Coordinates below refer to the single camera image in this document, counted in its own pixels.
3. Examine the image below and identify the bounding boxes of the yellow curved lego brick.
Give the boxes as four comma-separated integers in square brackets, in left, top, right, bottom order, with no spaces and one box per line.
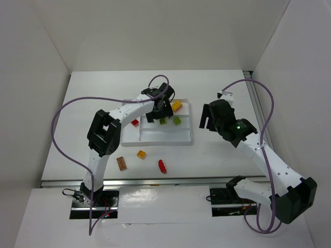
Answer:
[171,101,183,112]

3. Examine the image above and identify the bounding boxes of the green lego brick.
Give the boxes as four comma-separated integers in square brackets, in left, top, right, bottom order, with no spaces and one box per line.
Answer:
[173,117,182,126]
[159,118,168,125]

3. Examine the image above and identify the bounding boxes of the red curved lego brick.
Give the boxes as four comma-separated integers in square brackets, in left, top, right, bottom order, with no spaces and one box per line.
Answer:
[131,119,139,127]

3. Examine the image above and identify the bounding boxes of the long red lego brick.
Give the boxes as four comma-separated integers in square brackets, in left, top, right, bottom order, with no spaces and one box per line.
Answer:
[158,160,167,174]

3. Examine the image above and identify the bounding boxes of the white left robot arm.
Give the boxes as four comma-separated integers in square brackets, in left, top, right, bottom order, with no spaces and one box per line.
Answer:
[80,83,175,204]

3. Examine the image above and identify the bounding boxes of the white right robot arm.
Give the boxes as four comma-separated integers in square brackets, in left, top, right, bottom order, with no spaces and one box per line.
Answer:
[199,99,317,224]

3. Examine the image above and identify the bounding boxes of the white sorting tray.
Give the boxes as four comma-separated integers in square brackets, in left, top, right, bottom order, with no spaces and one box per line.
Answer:
[121,99,192,147]

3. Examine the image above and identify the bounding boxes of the orange-yellow sloped lego brick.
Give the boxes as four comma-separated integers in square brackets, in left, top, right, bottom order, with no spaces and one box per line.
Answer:
[137,150,146,159]

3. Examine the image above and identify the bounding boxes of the brown flat lego brick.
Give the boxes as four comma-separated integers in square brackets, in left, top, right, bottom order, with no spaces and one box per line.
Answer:
[116,157,127,171]

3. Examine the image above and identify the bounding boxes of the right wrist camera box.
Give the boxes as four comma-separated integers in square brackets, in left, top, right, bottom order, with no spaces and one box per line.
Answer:
[217,91,234,106]

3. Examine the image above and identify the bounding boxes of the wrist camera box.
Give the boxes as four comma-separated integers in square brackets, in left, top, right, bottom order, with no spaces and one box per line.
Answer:
[159,82,175,102]
[217,91,234,106]

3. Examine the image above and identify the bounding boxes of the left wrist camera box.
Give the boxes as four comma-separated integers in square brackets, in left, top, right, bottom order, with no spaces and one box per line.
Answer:
[159,82,175,102]

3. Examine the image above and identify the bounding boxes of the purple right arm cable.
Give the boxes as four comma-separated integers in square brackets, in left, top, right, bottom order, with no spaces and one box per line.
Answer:
[221,79,284,235]

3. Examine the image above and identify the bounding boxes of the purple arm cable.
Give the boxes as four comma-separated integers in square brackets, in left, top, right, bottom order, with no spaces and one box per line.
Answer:
[221,79,284,235]
[52,74,170,236]

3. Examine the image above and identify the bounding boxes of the aluminium table rail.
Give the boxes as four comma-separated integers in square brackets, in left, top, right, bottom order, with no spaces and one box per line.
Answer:
[40,175,269,189]

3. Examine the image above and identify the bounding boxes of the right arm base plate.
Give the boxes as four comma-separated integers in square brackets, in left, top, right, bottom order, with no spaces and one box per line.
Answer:
[205,188,257,217]

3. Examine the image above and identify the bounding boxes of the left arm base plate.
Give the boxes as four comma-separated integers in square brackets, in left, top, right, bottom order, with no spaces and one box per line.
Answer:
[69,190,120,220]

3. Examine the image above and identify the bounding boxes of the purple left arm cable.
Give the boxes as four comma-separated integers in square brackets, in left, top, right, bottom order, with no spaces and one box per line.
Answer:
[52,74,170,236]

